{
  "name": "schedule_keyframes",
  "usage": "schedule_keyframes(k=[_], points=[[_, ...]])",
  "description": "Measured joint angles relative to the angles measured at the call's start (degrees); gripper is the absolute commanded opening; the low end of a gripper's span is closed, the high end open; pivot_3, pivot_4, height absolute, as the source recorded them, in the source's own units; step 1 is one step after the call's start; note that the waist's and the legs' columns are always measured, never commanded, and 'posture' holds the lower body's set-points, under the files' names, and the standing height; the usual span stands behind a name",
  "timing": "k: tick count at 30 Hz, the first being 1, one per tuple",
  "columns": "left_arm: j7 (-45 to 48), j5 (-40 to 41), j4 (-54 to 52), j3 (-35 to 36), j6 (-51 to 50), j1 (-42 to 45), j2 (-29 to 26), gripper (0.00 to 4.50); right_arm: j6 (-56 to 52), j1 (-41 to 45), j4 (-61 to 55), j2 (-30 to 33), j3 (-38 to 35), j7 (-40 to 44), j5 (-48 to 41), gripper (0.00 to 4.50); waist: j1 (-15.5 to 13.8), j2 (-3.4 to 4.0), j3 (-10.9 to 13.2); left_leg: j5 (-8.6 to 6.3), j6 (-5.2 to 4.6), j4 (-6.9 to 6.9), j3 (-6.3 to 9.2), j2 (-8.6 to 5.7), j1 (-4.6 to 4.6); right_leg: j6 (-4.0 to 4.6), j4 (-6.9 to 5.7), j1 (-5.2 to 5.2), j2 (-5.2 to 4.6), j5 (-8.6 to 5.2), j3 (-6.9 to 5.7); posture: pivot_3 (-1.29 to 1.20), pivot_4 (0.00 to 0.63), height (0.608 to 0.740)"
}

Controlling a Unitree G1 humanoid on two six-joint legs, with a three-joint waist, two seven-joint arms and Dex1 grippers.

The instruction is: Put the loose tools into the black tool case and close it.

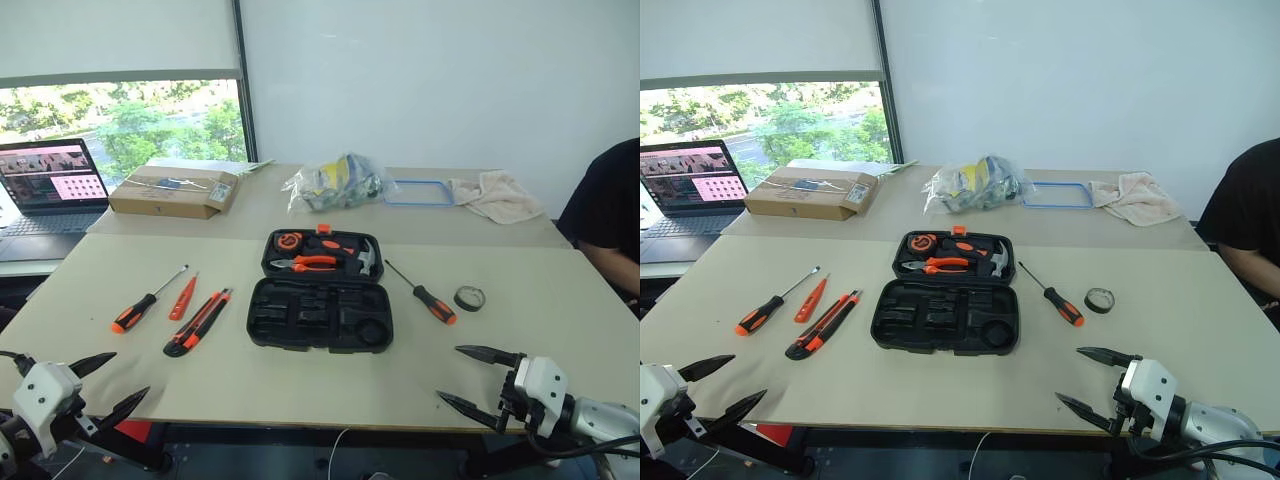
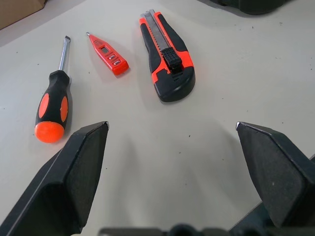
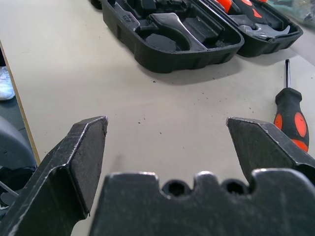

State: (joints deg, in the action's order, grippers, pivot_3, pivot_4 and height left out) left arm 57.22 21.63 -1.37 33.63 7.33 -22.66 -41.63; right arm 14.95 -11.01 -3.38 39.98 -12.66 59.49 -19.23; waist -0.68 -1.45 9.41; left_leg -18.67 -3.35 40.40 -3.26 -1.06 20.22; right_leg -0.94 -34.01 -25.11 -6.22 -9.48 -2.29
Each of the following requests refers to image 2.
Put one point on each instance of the orange black utility knife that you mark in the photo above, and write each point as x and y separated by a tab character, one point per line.
172	81

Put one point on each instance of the black plastic tool case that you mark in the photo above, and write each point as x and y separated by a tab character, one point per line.
253	7

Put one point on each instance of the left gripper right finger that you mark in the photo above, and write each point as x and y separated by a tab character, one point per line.
275	177

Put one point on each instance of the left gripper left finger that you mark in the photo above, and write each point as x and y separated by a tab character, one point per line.
61	191

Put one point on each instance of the brown cardboard box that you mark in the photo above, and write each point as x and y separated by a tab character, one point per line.
14	12

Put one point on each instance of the red voltage tester pen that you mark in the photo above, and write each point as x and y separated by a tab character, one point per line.
108	52

